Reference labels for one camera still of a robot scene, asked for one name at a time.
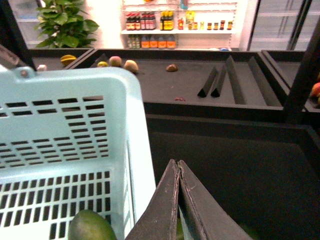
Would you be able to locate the green avocado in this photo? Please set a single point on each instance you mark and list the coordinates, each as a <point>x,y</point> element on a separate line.
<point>89,225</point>

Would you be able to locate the brown basket handle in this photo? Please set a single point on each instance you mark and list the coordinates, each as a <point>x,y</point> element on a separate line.
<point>8,59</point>

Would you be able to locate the yellow star fruit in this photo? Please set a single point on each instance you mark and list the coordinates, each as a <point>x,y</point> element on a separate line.
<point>67,59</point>

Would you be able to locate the pale pear fruit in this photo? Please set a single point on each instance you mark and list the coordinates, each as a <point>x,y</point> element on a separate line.
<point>131,66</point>

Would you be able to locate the green potted plant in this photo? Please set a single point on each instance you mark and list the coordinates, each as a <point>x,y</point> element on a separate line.
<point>64,24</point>

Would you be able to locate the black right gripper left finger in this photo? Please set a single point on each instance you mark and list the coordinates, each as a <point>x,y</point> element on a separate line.
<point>159,220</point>

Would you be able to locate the white shelf with bottles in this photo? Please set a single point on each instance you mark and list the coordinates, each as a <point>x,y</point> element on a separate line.
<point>178,24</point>

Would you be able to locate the pink green apple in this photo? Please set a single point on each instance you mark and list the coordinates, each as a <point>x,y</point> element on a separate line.
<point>115,61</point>

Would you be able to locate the black display tray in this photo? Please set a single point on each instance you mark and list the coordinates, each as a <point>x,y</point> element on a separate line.
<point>245,84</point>

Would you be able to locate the black triangular divider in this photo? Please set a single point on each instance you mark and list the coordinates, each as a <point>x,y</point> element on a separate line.
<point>208,83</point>

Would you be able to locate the light blue plastic basket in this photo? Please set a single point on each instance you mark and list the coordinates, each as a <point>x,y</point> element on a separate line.
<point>71,140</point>

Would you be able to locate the brown kiwi fruit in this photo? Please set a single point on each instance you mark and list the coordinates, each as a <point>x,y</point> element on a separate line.
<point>172,68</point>

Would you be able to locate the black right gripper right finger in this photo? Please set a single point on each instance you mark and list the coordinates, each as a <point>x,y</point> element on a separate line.
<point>204,218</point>

